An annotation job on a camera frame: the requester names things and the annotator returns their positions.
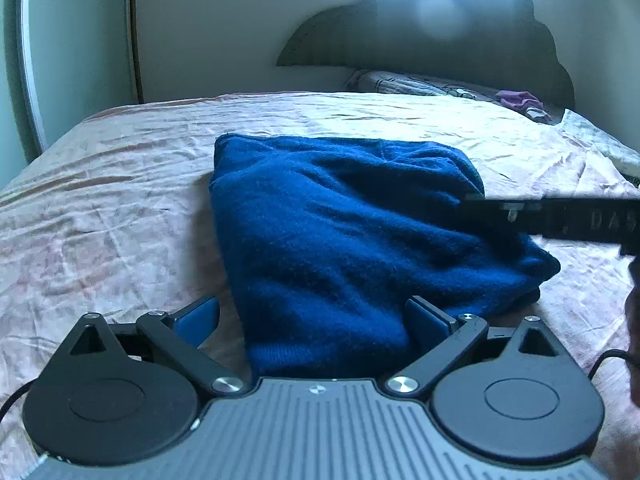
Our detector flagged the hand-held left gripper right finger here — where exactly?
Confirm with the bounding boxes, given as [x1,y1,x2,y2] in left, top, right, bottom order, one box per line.
[385,296,568,402]

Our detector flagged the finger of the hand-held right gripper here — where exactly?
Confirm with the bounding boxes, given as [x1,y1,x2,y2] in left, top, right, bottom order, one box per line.
[461,194,546,237]

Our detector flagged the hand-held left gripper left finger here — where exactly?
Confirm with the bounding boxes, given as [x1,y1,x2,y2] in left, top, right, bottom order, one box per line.
[67,295,251,397]

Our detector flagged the blue knit sweater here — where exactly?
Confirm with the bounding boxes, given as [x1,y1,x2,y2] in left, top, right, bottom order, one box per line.
[209,132,562,378]

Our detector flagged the white quilt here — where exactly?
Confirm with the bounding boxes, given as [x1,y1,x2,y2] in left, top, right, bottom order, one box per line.
[560,108,640,177]

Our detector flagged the purple cloth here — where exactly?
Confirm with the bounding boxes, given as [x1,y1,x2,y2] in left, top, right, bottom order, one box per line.
[495,89,545,112]

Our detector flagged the pale pink bed sheet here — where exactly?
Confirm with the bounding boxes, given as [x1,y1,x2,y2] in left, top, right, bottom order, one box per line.
[0,91,640,480]

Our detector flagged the floral patterned pillow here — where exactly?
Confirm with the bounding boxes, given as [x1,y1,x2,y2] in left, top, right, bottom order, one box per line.
[345,69,567,125]

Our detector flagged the grey scalloped headboard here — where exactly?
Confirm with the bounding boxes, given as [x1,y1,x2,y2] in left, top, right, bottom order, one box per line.
[276,0,576,111]

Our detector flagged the pale sliding door wardrobe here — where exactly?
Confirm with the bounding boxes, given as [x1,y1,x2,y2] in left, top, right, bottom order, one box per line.
[0,0,143,163]

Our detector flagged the black cable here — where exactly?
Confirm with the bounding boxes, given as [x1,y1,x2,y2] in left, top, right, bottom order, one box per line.
[0,382,33,418]
[586,349,632,382]

